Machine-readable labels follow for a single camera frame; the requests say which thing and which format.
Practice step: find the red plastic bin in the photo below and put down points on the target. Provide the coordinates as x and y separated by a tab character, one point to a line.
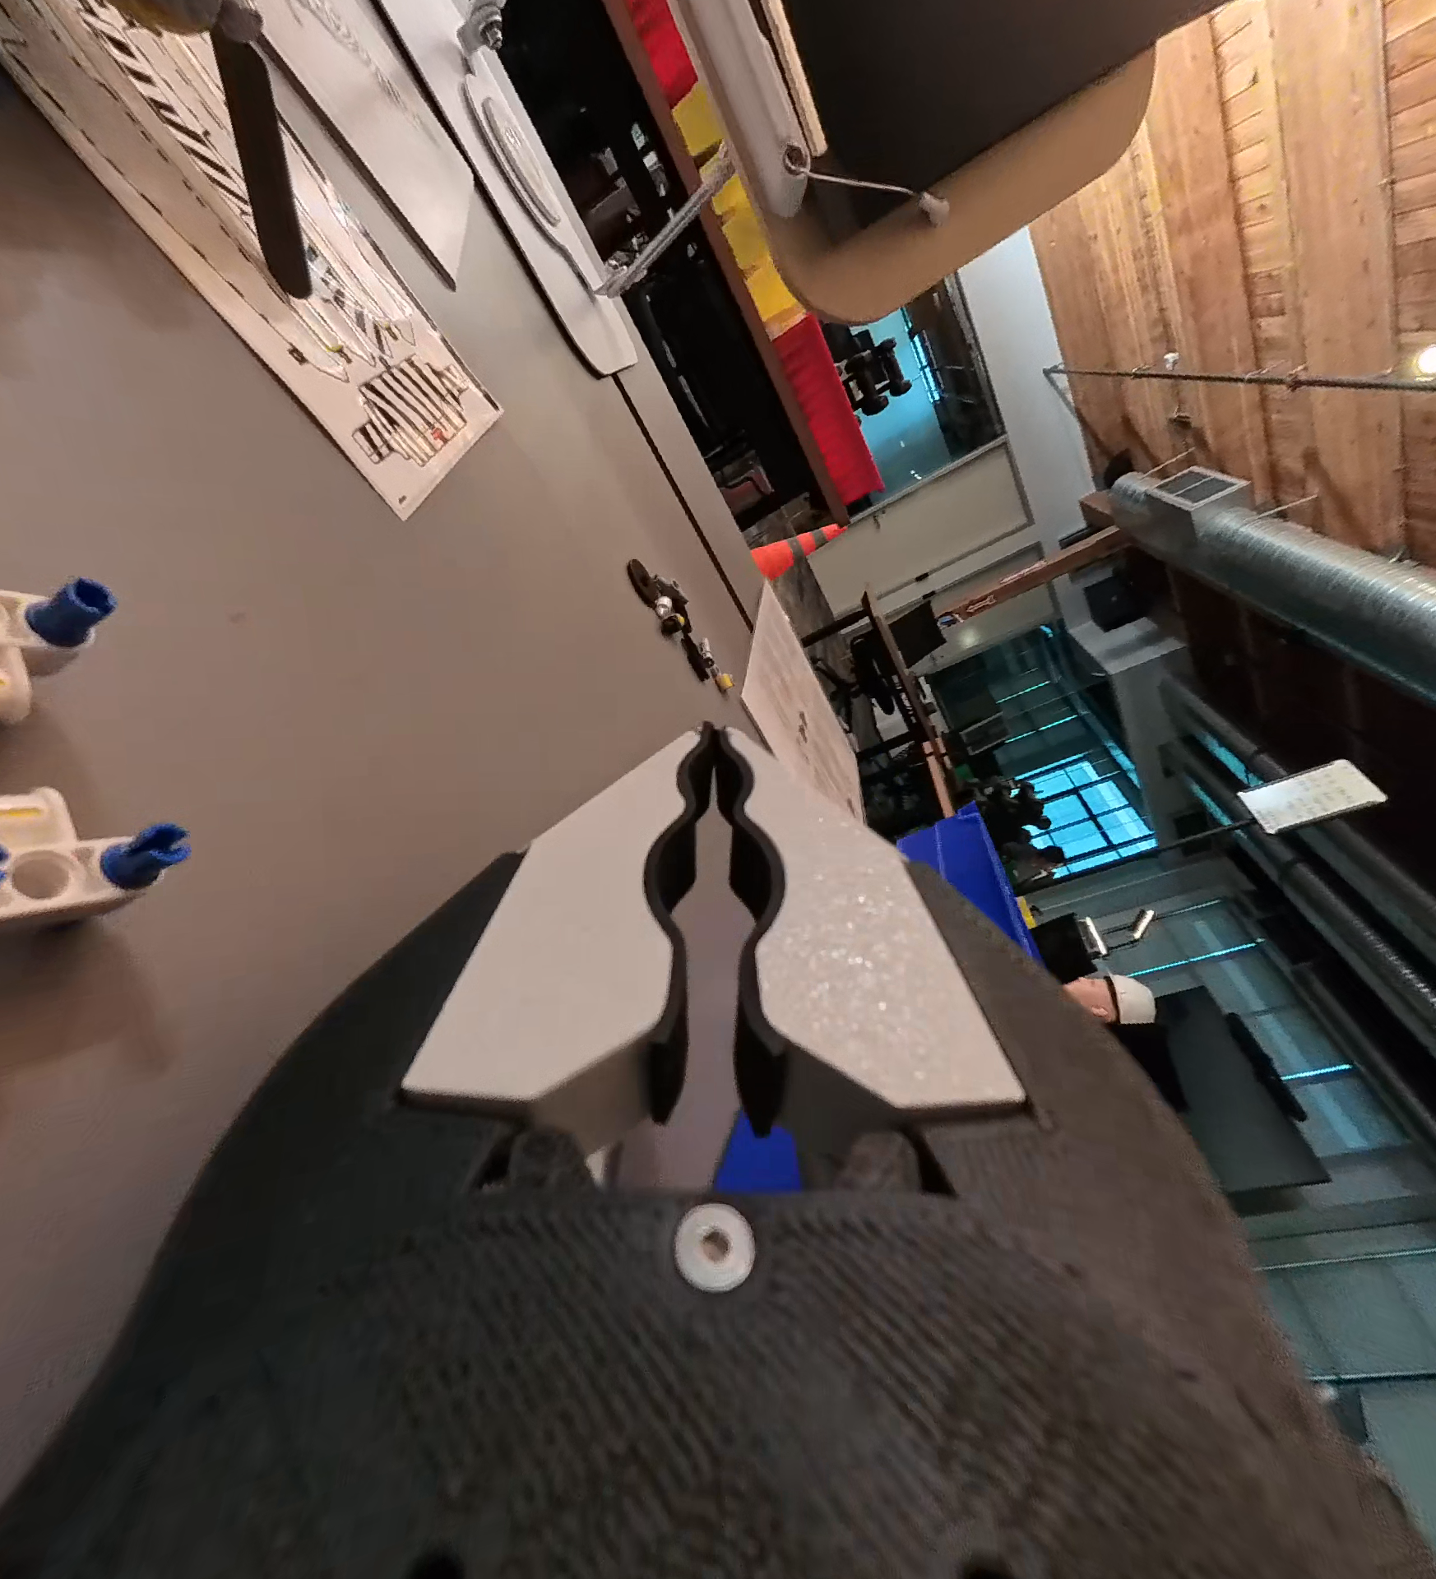
836	420

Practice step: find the large dark monitor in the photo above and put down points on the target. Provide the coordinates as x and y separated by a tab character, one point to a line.
1249	1098

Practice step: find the white chart on pole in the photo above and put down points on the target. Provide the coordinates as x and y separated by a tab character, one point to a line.
1311	795

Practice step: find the book stand with black sheet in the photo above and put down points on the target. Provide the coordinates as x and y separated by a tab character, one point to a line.
953	99

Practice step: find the white yellow blue lego assembly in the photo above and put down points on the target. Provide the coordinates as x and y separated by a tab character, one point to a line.
2	863

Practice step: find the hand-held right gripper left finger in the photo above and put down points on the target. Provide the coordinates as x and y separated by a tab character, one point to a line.
545	974

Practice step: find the window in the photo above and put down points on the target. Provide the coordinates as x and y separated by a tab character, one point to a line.
1089	820

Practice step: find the zebra striped lego helicopter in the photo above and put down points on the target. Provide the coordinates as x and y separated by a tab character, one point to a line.
262	160

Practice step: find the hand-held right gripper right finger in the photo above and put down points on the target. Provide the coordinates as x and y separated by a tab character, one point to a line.
879	974

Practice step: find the printed instruction sheet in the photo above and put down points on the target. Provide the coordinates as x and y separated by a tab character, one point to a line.
793	703

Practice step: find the open instruction manual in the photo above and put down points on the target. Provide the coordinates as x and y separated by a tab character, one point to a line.
386	122

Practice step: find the orange traffic cone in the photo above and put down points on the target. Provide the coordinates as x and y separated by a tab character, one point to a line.
798	550

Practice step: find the blue plastic bin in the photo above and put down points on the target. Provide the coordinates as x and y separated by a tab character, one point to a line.
965	863

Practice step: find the small loose lego parts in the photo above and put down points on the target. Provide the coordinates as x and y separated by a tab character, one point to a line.
675	610

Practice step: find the yellow plastic bin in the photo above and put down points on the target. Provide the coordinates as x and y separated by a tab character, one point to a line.
761	264
718	135

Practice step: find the round metal ventilation duct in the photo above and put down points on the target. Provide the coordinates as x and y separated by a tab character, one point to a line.
1322	580

